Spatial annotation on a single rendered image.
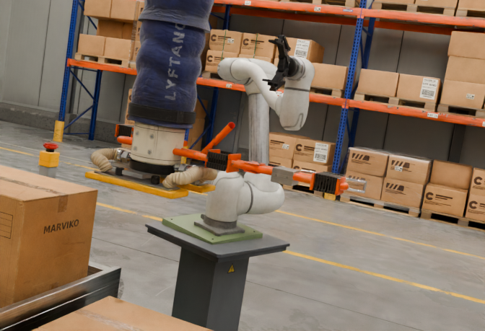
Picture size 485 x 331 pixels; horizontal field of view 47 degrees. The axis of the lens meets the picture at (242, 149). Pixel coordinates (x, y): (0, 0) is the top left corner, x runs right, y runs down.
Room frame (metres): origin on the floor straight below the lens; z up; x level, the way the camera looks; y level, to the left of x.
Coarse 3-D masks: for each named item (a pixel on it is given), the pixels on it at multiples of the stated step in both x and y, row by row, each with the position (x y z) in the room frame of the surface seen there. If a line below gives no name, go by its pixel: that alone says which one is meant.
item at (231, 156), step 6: (210, 150) 1.76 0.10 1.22; (216, 150) 1.80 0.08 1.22; (210, 156) 1.74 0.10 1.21; (216, 156) 1.73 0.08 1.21; (222, 156) 1.72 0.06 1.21; (228, 156) 1.72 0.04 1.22; (234, 156) 1.75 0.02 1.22; (240, 156) 1.79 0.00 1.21; (210, 162) 1.74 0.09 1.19; (216, 162) 1.74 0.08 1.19; (222, 162) 1.73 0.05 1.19; (228, 162) 1.72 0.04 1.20; (216, 168) 1.73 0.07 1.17; (222, 168) 1.72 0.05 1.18; (228, 168) 1.72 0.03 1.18; (234, 168) 1.76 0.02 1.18
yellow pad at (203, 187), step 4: (124, 168) 2.00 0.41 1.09; (160, 180) 1.92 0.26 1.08; (188, 184) 1.88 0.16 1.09; (192, 184) 1.88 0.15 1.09; (196, 184) 1.88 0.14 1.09; (200, 184) 1.88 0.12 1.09; (204, 184) 1.91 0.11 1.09; (208, 184) 1.94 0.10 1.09; (184, 188) 1.88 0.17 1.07; (188, 188) 1.87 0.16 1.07; (192, 188) 1.86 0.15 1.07; (196, 188) 1.86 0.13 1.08; (200, 188) 1.85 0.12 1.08; (204, 188) 1.86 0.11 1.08; (208, 188) 1.88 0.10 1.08; (212, 188) 1.92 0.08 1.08; (196, 192) 1.86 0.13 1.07; (200, 192) 1.85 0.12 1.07; (204, 192) 1.87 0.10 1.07
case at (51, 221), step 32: (0, 192) 1.92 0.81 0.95; (32, 192) 2.00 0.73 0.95; (64, 192) 2.08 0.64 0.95; (96, 192) 2.21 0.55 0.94; (0, 224) 1.89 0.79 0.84; (32, 224) 1.90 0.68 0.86; (64, 224) 2.06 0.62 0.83; (0, 256) 1.88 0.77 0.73; (32, 256) 1.92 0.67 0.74; (64, 256) 2.08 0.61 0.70; (0, 288) 1.88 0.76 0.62; (32, 288) 1.94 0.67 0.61
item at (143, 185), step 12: (120, 168) 1.80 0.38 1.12; (108, 180) 1.77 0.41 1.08; (120, 180) 1.76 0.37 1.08; (132, 180) 1.75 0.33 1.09; (144, 180) 1.79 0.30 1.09; (156, 180) 1.75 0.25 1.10; (144, 192) 1.72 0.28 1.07; (156, 192) 1.70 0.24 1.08; (168, 192) 1.69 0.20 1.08; (180, 192) 1.72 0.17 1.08
